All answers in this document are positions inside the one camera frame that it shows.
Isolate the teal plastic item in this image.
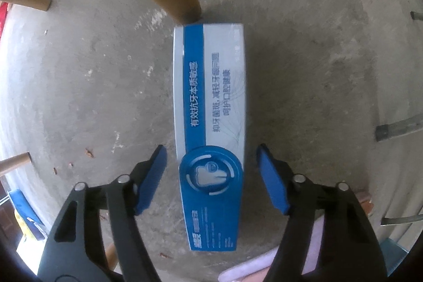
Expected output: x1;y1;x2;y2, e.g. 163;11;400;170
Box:
385;237;412;272

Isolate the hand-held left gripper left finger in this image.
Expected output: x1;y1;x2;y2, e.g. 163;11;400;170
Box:
37;145;167;282

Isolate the blue and yellow packet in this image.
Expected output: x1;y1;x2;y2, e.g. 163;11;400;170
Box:
8;189;47;241

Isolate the red cloth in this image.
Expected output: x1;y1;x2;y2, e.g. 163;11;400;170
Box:
0;3;9;38

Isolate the blue and white toothpaste box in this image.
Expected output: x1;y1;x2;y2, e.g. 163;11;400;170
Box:
173;22;247;253

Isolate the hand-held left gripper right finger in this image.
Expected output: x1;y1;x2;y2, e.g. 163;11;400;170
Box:
257;144;387;282

